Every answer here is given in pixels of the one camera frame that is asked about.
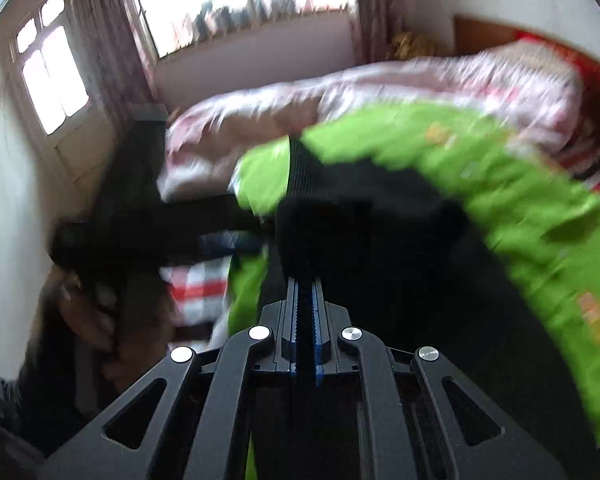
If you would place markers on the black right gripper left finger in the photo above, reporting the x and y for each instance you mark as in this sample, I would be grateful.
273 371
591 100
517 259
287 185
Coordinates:
225 414

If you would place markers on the red pillow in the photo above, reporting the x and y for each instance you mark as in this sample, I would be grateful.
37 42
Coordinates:
587 67

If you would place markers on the white pink floral duvet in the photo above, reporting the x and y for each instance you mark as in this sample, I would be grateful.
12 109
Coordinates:
524 85

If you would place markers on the left hand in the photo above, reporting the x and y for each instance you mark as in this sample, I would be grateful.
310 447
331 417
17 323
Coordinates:
133 337

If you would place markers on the green bed sheet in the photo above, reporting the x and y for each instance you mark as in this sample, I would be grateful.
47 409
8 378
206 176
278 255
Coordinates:
574 326

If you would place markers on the black pants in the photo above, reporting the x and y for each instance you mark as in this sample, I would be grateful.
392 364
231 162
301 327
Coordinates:
411 268

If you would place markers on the dark pink curtain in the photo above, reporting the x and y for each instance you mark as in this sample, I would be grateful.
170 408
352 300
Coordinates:
114 69

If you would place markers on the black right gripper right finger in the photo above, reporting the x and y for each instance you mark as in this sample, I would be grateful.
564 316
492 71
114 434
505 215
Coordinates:
390 414

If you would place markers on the far brown wooden headboard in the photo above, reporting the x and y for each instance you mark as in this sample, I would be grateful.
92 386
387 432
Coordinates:
472 35

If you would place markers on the white panel door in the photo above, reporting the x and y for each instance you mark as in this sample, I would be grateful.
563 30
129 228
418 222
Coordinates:
45 58

